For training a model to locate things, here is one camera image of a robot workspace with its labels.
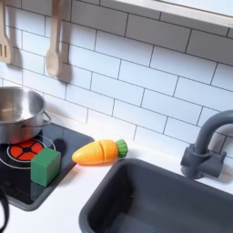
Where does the green wooden block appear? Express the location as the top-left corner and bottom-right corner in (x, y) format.
(30, 147), (62, 187)

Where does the orange toy carrot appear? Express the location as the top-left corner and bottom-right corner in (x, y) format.
(71, 138), (129, 166)

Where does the wooden spoon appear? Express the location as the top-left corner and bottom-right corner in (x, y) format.
(45, 0), (64, 78)

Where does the dark grey tap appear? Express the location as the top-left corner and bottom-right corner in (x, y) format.
(179, 109), (233, 180)

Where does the dark grey sink basin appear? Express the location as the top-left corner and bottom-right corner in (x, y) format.
(78, 157), (233, 233)

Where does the steel pot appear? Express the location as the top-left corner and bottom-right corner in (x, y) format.
(0, 86), (52, 145)

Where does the black stove top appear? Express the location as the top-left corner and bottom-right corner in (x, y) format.
(0, 122), (96, 212)

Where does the wooden slotted spatula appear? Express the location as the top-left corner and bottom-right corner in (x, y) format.
(0, 0), (13, 65)

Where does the thin black cable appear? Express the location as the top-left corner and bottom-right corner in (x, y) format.
(0, 190), (11, 233)

